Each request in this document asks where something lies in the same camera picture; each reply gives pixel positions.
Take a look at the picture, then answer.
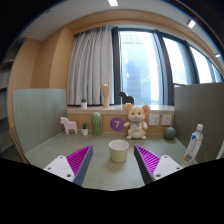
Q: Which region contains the plush mouse toy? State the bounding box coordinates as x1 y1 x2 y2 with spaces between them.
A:
123 103 150 139

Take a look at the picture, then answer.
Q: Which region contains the small potted plant on table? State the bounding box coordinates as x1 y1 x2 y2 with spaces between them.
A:
81 122 88 136

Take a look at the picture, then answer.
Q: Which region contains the pink wooden horse figurine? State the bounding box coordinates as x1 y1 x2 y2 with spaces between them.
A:
60 117 77 134

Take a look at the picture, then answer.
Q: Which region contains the round green ceramic cactus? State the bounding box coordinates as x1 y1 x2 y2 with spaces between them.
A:
164 127 176 140

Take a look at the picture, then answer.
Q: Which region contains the white wall socket left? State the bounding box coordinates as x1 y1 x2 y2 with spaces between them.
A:
149 114 160 126

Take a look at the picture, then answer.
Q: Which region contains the black horse figurine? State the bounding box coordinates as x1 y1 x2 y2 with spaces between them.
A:
119 91 134 104

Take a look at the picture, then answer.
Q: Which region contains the white wall socket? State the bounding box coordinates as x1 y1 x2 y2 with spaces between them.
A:
161 114 172 126
149 114 160 126

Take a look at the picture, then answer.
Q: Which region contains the tall green ceramic cactus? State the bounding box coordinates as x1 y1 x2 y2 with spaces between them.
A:
91 112 102 136

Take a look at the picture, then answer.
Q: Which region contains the white wall socket right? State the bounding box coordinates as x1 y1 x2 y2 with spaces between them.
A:
161 114 172 126

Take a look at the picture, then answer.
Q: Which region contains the small potted plant on ledge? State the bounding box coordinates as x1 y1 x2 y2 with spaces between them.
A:
81 98 87 109

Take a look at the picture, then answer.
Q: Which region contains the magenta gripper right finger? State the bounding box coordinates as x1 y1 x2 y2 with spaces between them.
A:
134 144 182 185

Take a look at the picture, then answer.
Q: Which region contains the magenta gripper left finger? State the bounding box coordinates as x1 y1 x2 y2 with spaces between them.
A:
44 144 93 186

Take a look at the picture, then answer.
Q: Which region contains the purple round number sign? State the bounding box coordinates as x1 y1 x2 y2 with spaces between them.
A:
110 117 124 131

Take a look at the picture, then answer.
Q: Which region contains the wooden hand sculpture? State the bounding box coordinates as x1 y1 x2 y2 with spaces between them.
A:
101 82 110 108

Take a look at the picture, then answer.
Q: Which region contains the grey curtain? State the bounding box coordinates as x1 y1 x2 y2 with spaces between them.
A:
67 26 113 105

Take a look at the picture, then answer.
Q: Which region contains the pale yellow paper cup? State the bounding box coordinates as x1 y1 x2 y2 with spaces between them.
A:
109 140 129 163

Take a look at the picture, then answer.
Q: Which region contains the clear plastic water bottle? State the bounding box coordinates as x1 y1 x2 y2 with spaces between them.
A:
182 124 203 167

